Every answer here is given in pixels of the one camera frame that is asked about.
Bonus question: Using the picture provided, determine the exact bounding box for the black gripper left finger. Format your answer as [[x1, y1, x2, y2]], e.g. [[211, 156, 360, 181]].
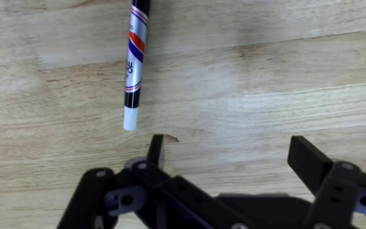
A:
[[55, 133, 252, 229]]

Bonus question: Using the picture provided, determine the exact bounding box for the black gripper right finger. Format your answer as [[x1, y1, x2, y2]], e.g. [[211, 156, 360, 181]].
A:
[[286, 134, 366, 229]]

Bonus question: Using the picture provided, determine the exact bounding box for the black silver marker pen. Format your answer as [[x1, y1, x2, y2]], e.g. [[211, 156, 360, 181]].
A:
[[122, 0, 152, 132]]

